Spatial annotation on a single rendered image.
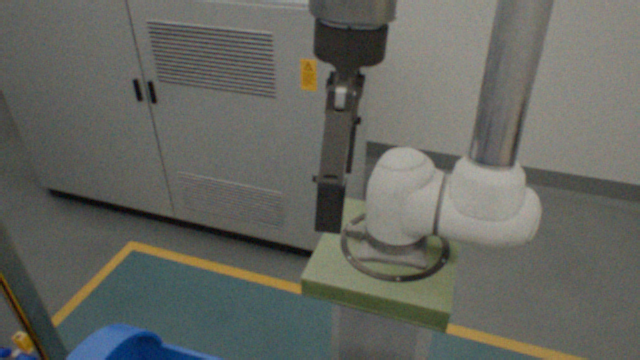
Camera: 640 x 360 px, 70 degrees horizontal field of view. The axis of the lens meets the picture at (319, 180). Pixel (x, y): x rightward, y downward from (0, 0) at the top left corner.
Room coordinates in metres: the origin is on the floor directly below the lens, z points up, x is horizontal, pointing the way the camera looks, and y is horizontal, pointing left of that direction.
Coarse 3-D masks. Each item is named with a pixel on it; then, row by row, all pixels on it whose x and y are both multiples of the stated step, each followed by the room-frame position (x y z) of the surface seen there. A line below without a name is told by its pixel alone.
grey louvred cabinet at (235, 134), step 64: (0, 0) 2.50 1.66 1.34; (64, 0) 2.36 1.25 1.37; (128, 0) 2.23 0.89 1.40; (192, 0) 2.12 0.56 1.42; (256, 0) 2.04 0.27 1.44; (0, 64) 2.56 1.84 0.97; (64, 64) 2.40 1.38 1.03; (128, 64) 2.26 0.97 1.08; (192, 64) 2.13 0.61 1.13; (256, 64) 2.02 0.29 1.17; (320, 64) 1.93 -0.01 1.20; (64, 128) 2.45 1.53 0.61; (128, 128) 2.30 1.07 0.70; (192, 128) 2.16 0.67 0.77; (256, 128) 2.03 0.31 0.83; (320, 128) 1.93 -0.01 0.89; (64, 192) 2.57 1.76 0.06; (128, 192) 2.34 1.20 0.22; (192, 192) 2.18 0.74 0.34; (256, 192) 2.04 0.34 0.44
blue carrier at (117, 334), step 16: (96, 336) 0.50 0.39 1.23; (112, 336) 0.51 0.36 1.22; (128, 336) 0.51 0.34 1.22; (144, 336) 0.57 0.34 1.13; (80, 352) 0.47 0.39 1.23; (96, 352) 0.47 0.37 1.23; (112, 352) 0.47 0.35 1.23; (128, 352) 0.56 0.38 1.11; (144, 352) 0.58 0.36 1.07; (160, 352) 0.57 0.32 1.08; (176, 352) 0.56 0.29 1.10; (192, 352) 0.56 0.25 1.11
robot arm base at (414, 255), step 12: (348, 228) 0.95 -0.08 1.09; (360, 228) 0.95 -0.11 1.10; (360, 240) 0.93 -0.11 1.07; (372, 240) 0.88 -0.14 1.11; (420, 240) 0.87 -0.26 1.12; (360, 252) 0.87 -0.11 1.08; (372, 252) 0.87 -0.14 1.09; (384, 252) 0.86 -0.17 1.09; (396, 252) 0.85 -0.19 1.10; (408, 252) 0.85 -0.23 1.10; (420, 252) 0.86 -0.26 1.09; (396, 264) 0.84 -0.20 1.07; (408, 264) 0.83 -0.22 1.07; (420, 264) 0.83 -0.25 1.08
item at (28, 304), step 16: (0, 224) 0.95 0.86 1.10; (0, 240) 0.94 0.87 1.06; (0, 256) 0.92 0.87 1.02; (16, 256) 0.95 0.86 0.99; (0, 272) 0.91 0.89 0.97; (16, 272) 0.94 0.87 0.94; (0, 288) 0.92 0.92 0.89; (16, 288) 0.92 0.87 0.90; (32, 288) 0.95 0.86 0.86; (16, 304) 0.91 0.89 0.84; (32, 304) 0.93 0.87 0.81; (32, 320) 0.91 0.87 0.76; (48, 320) 0.95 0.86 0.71; (32, 336) 0.91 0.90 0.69; (48, 336) 0.93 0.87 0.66; (48, 352) 0.91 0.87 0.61; (64, 352) 0.95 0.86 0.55
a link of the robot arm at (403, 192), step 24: (384, 168) 0.90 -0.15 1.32; (408, 168) 0.88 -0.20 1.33; (432, 168) 0.90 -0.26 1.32; (384, 192) 0.87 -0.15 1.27; (408, 192) 0.85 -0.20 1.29; (432, 192) 0.85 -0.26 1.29; (384, 216) 0.86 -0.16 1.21; (408, 216) 0.84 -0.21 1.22; (432, 216) 0.82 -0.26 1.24; (384, 240) 0.86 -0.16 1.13; (408, 240) 0.85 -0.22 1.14
